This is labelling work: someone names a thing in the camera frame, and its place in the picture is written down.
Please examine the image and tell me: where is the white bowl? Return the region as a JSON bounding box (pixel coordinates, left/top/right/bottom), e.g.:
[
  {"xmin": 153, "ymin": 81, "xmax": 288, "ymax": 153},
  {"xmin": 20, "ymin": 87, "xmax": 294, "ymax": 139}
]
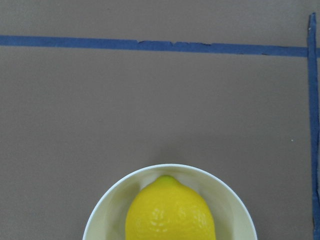
[{"xmin": 82, "ymin": 163, "xmax": 258, "ymax": 240}]

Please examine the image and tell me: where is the brown paper table cover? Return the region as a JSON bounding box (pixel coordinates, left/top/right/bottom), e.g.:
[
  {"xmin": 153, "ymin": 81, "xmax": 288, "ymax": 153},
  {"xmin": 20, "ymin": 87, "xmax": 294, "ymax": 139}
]
[{"xmin": 0, "ymin": 0, "xmax": 320, "ymax": 240}]

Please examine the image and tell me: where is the yellow lemon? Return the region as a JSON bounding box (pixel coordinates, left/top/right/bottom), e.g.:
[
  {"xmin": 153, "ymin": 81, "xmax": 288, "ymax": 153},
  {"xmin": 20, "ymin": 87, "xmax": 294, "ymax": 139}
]
[{"xmin": 125, "ymin": 175, "xmax": 217, "ymax": 240}]

